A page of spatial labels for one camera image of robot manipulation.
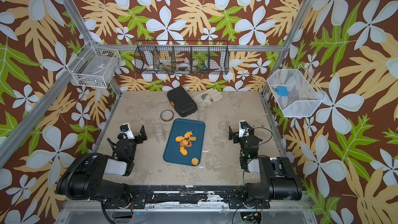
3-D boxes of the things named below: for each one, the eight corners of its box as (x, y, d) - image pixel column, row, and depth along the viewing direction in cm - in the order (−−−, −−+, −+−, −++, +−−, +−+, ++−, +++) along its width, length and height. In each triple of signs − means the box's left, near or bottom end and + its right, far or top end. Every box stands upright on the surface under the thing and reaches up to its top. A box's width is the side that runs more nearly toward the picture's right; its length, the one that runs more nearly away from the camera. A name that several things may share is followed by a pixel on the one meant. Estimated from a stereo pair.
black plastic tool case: (180, 118, 106) (179, 114, 102) (166, 96, 119) (165, 91, 115) (198, 110, 111) (198, 105, 106) (182, 90, 124) (181, 85, 120)
